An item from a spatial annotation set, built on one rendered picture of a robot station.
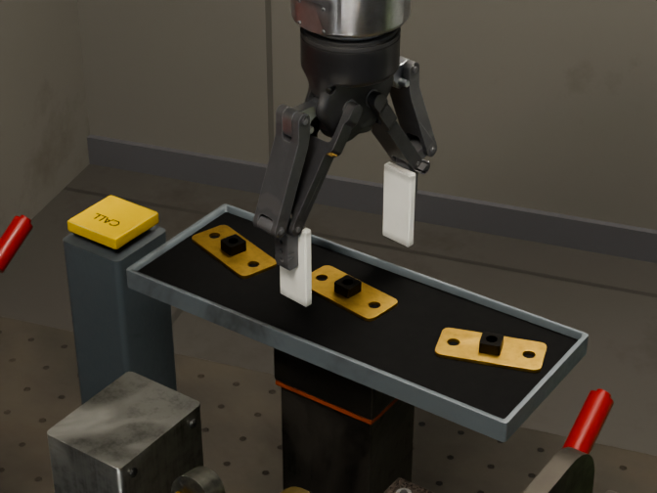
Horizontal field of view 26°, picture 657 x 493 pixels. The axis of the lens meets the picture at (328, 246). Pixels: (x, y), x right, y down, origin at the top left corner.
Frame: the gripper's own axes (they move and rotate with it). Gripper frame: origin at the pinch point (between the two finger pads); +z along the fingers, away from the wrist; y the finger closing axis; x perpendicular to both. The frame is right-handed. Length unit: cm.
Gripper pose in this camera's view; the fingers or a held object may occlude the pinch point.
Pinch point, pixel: (348, 251)
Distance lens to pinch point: 116.9
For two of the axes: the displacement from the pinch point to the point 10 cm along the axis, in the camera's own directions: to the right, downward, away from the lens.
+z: 0.0, 8.5, 5.3
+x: 7.2, 3.6, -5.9
